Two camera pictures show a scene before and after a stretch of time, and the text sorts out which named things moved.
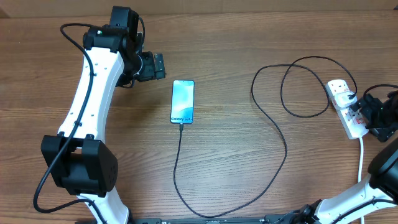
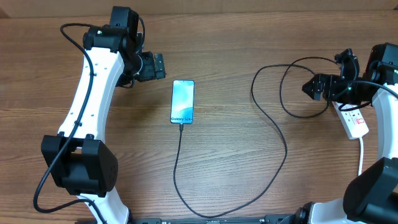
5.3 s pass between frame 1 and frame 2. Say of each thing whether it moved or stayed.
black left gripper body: stayed
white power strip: stayed
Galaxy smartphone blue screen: stayed
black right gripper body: moved
